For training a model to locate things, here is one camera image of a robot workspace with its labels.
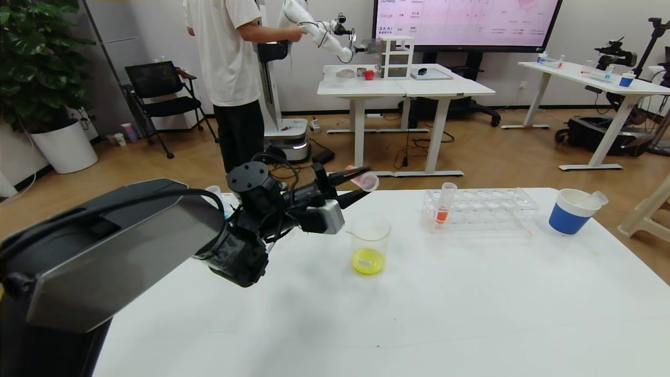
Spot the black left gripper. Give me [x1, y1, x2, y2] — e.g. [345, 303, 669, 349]
[282, 162, 373, 210]

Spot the red pigment test tube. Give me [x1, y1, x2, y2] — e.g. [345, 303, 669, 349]
[435, 182, 458, 226]
[345, 164, 379, 192]

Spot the yellow pigment test tube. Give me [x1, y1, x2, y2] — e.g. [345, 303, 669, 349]
[575, 191, 610, 210]

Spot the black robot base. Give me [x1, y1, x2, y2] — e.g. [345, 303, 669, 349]
[554, 115, 655, 158]

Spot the clear glass beaker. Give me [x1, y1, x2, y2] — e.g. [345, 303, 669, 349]
[346, 213, 393, 277]

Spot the clear acrylic tube rack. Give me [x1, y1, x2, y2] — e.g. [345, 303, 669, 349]
[421, 187, 540, 234]
[217, 192, 248, 216]

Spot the blue pigment test tube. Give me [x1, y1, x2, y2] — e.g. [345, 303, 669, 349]
[205, 185, 231, 218]

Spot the small clear tube rack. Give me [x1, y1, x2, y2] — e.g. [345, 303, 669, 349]
[536, 52, 567, 70]

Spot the white mobile robot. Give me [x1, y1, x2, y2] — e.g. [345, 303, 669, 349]
[251, 0, 367, 163]

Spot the white standing desk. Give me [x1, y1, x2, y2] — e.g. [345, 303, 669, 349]
[316, 64, 408, 179]
[395, 64, 497, 178]

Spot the black display stand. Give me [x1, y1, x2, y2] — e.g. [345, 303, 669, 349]
[407, 51, 502, 128]

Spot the grey mouse pad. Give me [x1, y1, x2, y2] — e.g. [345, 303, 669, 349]
[409, 68, 454, 81]

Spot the white shelf unit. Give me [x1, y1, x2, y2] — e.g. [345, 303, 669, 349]
[376, 35, 416, 81]

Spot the person in white shirt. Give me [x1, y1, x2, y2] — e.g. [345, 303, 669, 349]
[183, 0, 307, 176]

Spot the black office chair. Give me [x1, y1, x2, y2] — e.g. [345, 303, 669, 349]
[124, 60, 220, 160]

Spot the blue white paper cup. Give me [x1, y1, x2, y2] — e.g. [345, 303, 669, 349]
[548, 188, 603, 237]

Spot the long white desk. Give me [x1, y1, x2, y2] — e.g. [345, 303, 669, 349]
[500, 61, 670, 171]

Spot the white plant pot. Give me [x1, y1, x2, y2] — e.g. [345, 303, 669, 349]
[28, 117, 99, 175]

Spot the beige plastic stool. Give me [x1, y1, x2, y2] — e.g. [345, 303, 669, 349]
[617, 175, 670, 245]

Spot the green leafy plant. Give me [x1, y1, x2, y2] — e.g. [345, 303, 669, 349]
[0, 0, 96, 135]

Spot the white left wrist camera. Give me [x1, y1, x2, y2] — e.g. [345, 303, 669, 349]
[300, 199, 347, 235]

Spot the large wall display screen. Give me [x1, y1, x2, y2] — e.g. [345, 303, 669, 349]
[372, 0, 564, 53]

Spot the black camera tripod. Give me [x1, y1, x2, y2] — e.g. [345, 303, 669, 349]
[631, 17, 670, 158]

